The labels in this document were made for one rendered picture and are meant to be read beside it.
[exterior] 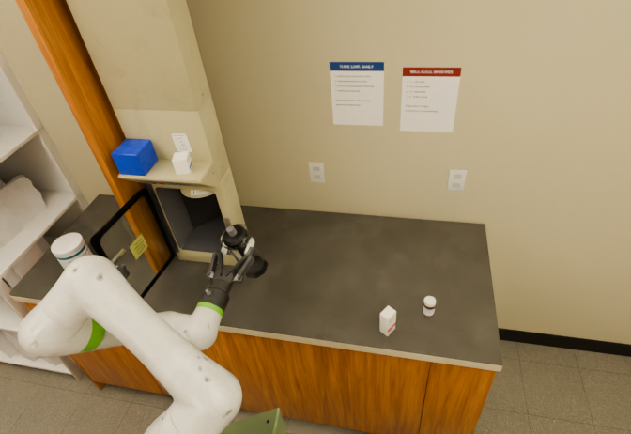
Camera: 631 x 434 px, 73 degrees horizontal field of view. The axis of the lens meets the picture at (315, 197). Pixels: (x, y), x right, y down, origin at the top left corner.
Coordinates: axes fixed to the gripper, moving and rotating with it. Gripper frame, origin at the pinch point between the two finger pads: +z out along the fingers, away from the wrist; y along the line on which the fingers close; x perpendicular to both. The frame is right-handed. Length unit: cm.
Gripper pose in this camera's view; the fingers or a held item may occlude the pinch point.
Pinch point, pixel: (238, 243)
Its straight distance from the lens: 161.1
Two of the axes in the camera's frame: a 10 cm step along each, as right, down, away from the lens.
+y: -9.4, -0.4, 3.5
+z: 2.5, -7.6, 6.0
